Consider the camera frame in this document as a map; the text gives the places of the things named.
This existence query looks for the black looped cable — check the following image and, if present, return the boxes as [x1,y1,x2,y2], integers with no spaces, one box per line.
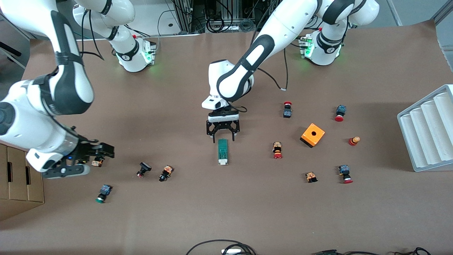
[186,240,257,255]

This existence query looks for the black orange selector switch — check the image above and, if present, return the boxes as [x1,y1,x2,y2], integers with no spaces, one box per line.
[159,165,174,182]

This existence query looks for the cardboard box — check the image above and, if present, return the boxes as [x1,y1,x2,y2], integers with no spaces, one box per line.
[0,143,45,222]

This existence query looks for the orange button enclosure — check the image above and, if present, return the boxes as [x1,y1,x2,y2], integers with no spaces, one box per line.
[300,123,326,148]

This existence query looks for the aluminium frame post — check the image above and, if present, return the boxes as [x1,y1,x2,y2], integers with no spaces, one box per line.
[173,0,206,34]

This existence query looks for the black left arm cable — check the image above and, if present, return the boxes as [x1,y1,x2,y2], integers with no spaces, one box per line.
[255,44,289,92]

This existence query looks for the green push button blue body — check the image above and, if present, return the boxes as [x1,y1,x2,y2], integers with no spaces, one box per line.
[95,184,113,204]

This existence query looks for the black metal bar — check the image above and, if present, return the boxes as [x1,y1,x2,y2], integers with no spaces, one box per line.
[0,42,21,57]

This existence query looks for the green load switch white handle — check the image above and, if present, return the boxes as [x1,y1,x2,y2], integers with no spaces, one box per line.
[217,138,229,166]

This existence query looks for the grey ribbed tray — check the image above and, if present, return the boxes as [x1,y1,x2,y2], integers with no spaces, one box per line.
[397,84,453,172]

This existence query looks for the black cable bundle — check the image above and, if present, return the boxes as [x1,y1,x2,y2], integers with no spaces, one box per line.
[336,247,431,255]

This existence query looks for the white platform board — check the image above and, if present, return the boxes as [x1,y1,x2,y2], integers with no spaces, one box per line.
[133,0,202,37]

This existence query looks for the grey metal frame bar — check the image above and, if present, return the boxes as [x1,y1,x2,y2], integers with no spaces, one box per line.
[433,0,453,24]

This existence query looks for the black square push button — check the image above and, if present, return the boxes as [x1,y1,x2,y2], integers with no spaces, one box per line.
[137,162,152,178]

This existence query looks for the black equipment rack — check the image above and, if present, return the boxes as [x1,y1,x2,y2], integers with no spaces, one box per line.
[206,0,255,22]

